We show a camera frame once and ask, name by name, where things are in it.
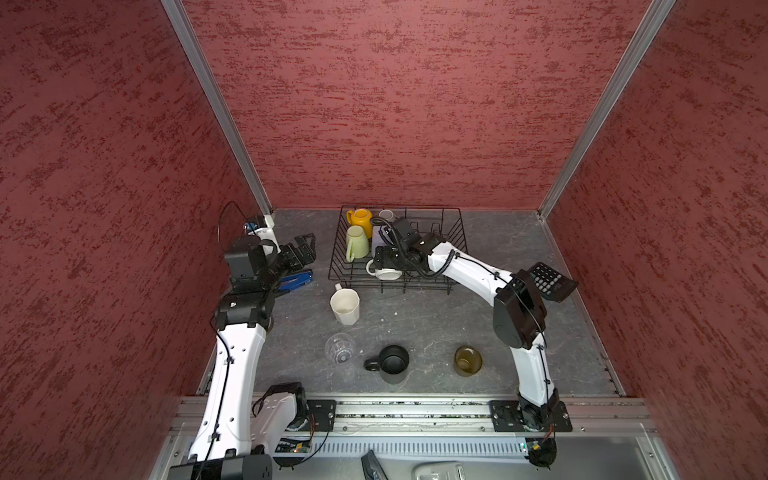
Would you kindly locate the grey device at bottom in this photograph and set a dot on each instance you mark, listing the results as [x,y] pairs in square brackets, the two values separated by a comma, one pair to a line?
[439,471]

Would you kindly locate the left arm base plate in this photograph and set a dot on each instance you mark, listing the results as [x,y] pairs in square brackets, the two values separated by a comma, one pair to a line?
[314,415]

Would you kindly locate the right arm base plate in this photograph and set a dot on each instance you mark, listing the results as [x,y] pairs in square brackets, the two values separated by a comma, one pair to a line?
[508,417]

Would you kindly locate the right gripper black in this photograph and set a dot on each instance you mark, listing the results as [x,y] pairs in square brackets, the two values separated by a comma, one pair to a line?
[384,258]

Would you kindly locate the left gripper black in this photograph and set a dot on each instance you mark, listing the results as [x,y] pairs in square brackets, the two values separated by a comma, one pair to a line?
[308,254]

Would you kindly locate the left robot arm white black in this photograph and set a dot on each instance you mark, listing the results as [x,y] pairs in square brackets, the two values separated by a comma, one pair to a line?
[238,434]

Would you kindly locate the pale green mug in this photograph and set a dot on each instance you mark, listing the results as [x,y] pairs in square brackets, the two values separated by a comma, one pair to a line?
[357,244]

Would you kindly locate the grey white mug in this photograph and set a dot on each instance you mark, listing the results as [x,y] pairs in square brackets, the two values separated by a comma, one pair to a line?
[387,215]

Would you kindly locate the blue black tool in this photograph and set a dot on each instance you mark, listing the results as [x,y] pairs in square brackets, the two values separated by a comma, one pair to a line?
[295,281]

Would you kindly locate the clear glass cup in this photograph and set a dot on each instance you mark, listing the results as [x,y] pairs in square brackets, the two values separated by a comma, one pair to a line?
[340,348]

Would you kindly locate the black calculator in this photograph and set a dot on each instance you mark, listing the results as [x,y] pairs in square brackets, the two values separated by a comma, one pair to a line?
[552,285]

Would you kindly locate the aluminium rail frame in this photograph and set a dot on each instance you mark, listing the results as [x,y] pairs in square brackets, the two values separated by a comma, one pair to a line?
[612,438]

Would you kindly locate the cream white mug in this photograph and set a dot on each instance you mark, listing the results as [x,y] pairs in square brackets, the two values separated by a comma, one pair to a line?
[345,305]

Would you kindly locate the black object at bottom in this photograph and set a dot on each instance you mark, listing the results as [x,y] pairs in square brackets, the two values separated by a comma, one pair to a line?
[371,467]

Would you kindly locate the red inside white mug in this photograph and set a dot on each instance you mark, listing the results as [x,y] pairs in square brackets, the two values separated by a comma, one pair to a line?
[383,274]

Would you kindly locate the yellow mug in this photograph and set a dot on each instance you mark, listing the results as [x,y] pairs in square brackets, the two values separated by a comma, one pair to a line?
[362,218]

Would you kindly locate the olive green glass cup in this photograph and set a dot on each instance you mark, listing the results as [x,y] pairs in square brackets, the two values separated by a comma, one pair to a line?
[467,361]

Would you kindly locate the lilac plastic cup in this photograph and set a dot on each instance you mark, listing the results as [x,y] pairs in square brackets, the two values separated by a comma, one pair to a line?
[379,238]

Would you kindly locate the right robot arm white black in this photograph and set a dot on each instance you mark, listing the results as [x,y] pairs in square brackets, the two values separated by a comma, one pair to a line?
[519,313]

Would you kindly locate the black mug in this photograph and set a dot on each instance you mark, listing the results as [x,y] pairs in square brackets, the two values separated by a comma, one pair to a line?
[391,363]

